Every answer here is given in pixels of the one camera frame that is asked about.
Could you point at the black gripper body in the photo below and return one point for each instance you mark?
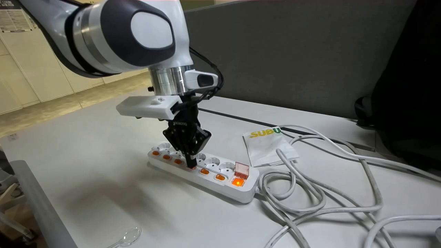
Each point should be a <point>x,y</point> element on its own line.
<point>187,118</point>

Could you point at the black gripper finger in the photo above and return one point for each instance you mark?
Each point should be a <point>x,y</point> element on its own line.
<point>200,140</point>
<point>177,140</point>

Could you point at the white power strip orange switches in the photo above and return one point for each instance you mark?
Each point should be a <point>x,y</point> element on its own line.
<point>216,177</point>

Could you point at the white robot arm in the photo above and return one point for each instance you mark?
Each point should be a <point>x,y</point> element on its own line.
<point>125,37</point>

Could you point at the white napkin packet green print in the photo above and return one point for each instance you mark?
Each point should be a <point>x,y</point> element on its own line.
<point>265,147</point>

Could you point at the clear plastic spoon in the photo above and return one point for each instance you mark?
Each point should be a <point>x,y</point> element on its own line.
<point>127,238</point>

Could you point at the grey partition panel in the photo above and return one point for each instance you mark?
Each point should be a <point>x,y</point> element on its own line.
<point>304,50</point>

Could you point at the wall poster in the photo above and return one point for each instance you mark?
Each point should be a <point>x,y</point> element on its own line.
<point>14,21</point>

